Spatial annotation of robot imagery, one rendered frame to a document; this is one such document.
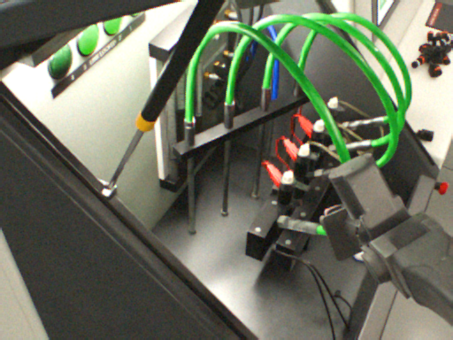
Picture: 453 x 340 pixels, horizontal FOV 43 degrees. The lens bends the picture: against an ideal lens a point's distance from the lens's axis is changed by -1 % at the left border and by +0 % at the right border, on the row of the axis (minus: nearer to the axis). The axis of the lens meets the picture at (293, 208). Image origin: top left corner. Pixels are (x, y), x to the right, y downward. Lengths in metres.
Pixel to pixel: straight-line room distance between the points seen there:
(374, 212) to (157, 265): 0.29
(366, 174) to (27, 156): 0.39
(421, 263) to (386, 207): 0.12
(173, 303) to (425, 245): 0.37
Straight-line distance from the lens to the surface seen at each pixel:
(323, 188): 1.21
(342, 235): 0.77
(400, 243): 0.61
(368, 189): 0.64
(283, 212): 1.10
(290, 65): 0.77
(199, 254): 1.27
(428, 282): 0.53
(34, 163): 0.73
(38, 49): 0.75
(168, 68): 0.53
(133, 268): 0.78
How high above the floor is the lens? 1.86
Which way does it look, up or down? 49 degrees down
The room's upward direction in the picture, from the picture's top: 10 degrees clockwise
